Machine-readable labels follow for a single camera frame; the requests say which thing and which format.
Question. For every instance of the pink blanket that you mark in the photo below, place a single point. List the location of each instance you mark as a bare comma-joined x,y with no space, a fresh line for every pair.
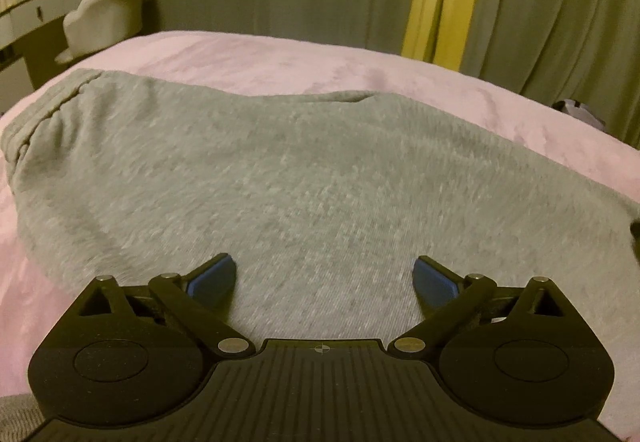
280,67

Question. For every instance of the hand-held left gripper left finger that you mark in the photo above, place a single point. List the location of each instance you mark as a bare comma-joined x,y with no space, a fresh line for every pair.
215,279

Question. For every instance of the dark object beside bed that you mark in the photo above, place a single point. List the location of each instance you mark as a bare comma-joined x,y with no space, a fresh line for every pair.
580,112

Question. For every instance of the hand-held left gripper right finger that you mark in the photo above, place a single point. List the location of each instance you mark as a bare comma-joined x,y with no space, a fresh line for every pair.
432,284

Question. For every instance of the vanity desk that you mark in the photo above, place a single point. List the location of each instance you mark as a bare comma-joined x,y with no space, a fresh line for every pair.
20,17

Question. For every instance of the grey upholstered chair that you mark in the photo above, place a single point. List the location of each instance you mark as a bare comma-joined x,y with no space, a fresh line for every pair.
107,12

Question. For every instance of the grey pants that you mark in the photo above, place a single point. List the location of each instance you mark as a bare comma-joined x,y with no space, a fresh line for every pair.
300,182

